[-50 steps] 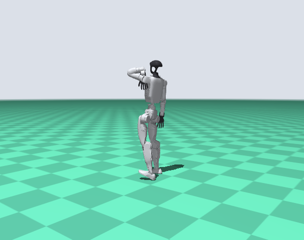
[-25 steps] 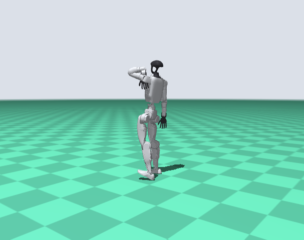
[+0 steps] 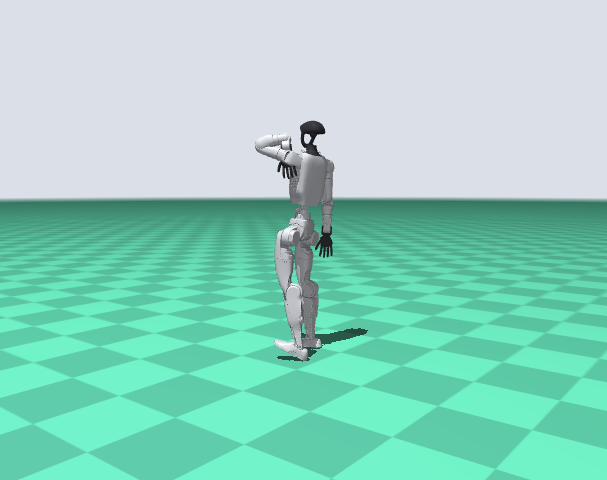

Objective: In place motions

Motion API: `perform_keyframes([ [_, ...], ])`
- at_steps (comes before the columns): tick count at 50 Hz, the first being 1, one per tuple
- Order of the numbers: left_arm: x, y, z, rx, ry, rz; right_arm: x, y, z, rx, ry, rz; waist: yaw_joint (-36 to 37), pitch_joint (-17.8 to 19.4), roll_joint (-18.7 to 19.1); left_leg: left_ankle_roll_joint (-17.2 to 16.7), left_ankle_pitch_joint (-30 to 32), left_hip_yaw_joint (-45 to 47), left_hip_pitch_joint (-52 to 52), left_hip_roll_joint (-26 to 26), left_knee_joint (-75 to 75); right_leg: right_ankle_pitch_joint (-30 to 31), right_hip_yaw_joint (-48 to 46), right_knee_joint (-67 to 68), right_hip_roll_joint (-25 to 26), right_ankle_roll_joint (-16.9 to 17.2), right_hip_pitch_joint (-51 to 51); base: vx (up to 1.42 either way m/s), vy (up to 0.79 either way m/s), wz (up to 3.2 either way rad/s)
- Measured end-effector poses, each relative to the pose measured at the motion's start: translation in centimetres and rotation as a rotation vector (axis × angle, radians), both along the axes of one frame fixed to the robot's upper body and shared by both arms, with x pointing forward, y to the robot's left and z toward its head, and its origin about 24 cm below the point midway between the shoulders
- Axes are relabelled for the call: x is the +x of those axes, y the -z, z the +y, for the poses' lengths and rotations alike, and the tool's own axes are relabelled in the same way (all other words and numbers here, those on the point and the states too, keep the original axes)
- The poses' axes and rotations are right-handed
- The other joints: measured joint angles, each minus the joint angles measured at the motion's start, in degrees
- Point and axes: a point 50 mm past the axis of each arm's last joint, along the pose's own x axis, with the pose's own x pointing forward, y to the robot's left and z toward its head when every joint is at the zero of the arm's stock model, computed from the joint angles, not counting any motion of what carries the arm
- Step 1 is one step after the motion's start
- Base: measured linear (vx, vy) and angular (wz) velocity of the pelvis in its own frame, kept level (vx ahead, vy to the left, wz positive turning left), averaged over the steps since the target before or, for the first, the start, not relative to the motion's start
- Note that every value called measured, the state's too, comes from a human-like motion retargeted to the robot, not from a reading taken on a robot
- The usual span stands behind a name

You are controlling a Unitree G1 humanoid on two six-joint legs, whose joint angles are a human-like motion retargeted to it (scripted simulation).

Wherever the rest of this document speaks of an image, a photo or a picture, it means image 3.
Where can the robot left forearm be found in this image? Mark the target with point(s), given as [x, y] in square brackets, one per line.
[274, 140]

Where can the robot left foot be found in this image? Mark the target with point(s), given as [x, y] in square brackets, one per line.
[289, 347]

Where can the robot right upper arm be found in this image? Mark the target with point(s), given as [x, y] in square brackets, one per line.
[327, 194]

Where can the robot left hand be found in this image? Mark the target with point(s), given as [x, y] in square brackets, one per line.
[286, 166]

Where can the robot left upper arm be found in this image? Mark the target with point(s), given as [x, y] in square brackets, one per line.
[291, 158]

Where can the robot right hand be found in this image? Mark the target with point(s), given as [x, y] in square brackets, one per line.
[325, 241]

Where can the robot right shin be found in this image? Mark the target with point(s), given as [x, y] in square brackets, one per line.
[310, 307]

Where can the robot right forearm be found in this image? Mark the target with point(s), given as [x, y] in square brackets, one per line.
[326, 213]

